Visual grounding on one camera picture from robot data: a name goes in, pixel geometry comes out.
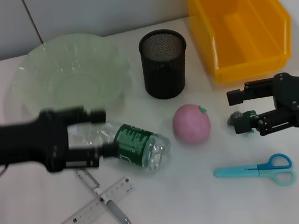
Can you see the green plastic wrapper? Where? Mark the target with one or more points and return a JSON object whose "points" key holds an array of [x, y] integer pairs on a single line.
{"points": [[235, 116]]}

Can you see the blue scissors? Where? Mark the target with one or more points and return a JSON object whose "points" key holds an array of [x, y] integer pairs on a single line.
{"points": [[250, 171]]}

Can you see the black mesh pen holder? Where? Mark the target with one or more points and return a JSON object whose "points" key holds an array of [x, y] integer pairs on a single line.
{"points": [[164, 70]]}

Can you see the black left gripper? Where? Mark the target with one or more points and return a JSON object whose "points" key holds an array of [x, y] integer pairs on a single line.
{"points": [[15, 141]]}

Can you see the yellow plastic bin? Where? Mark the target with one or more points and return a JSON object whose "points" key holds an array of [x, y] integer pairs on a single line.
{"points": [[239, 32]]}

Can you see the green glass fruit bowl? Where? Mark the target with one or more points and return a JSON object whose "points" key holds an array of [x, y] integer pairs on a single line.
{"points": [[69, 70]]}

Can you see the clear plastic ruler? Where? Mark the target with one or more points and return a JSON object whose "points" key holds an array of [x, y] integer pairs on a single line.
{"points": [[78, 218]]}

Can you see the clear green-label water bottle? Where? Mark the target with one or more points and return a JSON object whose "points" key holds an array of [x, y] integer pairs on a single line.
{"points": [[137, 145]]}

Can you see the grey clear ballpoint pen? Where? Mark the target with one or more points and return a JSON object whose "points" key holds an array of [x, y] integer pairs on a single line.
{"points": [[115, 211]]}

